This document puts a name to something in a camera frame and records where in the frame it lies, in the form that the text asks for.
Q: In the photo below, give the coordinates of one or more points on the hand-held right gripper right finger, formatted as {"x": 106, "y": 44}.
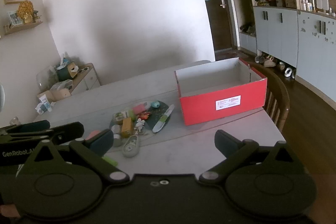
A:
{"x": 226, "y": 144}

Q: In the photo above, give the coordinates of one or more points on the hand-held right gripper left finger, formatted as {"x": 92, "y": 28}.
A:
{"x": 101, "y": 142}

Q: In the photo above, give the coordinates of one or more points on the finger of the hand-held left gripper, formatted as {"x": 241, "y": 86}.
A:
{"x": 31, "y": 126}
{"x": 69, "y": 130}

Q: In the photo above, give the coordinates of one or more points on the green plastic stick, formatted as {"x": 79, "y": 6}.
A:
{"x": 110, "y": 161}

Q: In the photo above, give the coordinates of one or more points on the red cardboard shoe box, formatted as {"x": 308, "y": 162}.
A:
{"x": 225, "y": 104}

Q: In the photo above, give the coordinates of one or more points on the orange toy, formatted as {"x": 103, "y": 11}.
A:
{"x": 143, "y": 115}

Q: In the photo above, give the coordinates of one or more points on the pink binder clip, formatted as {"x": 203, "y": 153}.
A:
{"x": 139, "y": 109}

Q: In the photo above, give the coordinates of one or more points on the teal oval toy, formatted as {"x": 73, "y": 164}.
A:
{"x": 155, "y": 104}

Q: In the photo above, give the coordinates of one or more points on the white and blue packets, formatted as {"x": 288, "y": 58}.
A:
{"x": 43, "y": 106}

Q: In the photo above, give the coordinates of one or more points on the yellow small box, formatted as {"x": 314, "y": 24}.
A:
{"x": 127, "y": 127}

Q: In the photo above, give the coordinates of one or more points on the green labelled packet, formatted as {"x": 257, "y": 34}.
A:
{"x": 120, "y": 116}

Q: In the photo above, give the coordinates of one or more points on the brown cardboard box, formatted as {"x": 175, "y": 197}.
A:
{"x": 56, "y": 95}

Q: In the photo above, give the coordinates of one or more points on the clear plastic bag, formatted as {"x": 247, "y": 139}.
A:
{"x": 61, "y": 85}

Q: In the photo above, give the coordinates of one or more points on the white wooden side cabinet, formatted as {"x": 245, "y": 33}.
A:
{"x": 89, "y": 79}

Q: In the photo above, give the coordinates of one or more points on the green tissue box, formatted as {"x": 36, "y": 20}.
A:
{"x": 65, "y": 70}

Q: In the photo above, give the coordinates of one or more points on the round dark green plate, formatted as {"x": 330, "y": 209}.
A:
{"x": 156, "y": 116}

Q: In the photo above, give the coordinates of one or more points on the white sunglasses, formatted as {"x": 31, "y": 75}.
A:
{"x": 83, "y": 71}

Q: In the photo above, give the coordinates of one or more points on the white and green pen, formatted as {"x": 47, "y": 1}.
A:
{"x": 163, "y": 119}

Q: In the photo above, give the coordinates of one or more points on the wooden chair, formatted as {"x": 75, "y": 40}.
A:
{"x": 278, "y": 98}

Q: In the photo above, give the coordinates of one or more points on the beige slippers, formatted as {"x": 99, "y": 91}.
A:
{"x": 269, "y": 61}

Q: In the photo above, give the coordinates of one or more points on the white and black shoe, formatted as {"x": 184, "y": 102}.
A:
{"x": 289, "y": 73}

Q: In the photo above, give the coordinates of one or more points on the golden ornament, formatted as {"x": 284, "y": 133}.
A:
{"x": 25, "y": 10}

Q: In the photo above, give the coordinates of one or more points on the dark brown door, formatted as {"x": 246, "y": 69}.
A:
{"x": 212, "y": 22}

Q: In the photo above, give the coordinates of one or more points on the wooden wall shelf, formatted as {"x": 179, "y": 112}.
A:
{"x": 21, "y": 27}

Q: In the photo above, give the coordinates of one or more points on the small photo frame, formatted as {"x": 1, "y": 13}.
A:
{"x": 14, "y": 18}

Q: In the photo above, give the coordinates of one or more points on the grey wall cabinet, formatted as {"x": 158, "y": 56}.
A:
{"x": 283, "y": 27}

